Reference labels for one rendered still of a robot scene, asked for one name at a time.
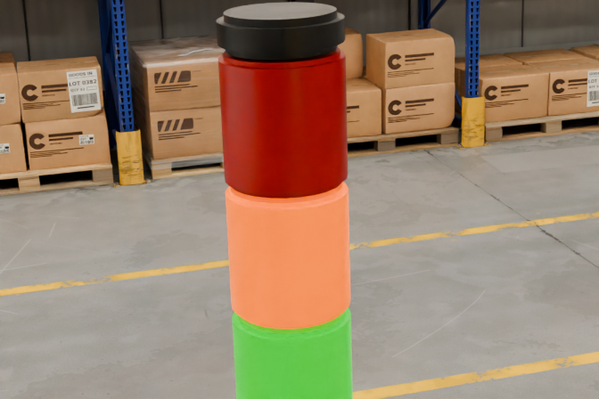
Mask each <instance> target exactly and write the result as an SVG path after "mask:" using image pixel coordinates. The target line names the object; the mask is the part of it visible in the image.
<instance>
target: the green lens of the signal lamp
mask: <svg viewBox="0 0 599 399"><path fill-rule="evenodd" d="M232 320H233V336H234V368H235V385H236V399H353V392H352V348H351V312H350V310H349V308H347V309H346V310H345V311H344V312H343V313H342V314H341V315H340V316H338V317H336V318H335V319H333V320H331V321H330V322H326V323H323V324H320V325H316V326H312V327H307V328H300V329H273V328H267V327H261V326H258V325H256V324H252V323H249V322H247V321H245V320H244V319H243V318H242V317H240V316H239V315H237V314H236V313H235V312H234V313H233V315H232Z"/></svg>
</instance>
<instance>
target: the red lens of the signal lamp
mask: <svg viewBox="0 0 599 399"><path fill-rule="evenodd" d="M218 74H219V90H220V106H221V123H222V139H223V156H224V172H225V181H226V183H227V184H228V185H229V186H230V187H232V188H233V189H234V190H235V191H238V192H240V193H242V194H246V195H250V196H254V197H261V198H270V199H288V198H301V197H307V196H312V195H317V194H320V193H324V192H328V191H330V190H333V189H335V188H337V187H338V186H339V185H340V184H341V183H342V182H344V181H345V180H346V179H347V177H348V132H347V88H346V54H345V53H344V52H343V51H341V49H340V48H339V47H338V48H337V49H336V50H335V51H333V52H331V53H327V54H324V55H319V56H314V57H308V58H300V59H289V60H253V59H244V58H238V57H234V56H231V55H229V54H227V53H226V51H224V52H223V54H222V55H221V56H220V57H219V58H218Z"/></svg>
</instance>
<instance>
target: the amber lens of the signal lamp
mask: <svg viewBox="0 0 599 399"><path fill-rule="evenodd" d="M226 221H227V238H228V254H229V271H230V287H231V303H232V309H233V310H234V311H235V313H236V314H237V315H239V316H240V317H242V318H243V319H244V320H245V321H247V322H249V323H252V324H256V325H258V326H261V327H267V328H273V329H300V328H307V327H312V326H316V325H320V324H323V323H326V322H330V321H331V320H333V319H335V318H336V317H338V316H340V315H341V314H342V313H343V312H344V311H345V310H346V309H347V308H348V307H349V303H350V261H349V188H348V186H347V185H346V184H345V183H344V182H342V183H341V184H340V185H339V186H338V187H337V188H335V189H333V190H330V191H328V192H324V193H320V194H317V195H312V196H307V197H301V198H288V199H270V198H261V197H254V196H250V195H246V194H242V193H240V192H238V191H235V190H234V189H233V188H232V187H230V186H229V187H228V188H227V190H226Z"/></svg>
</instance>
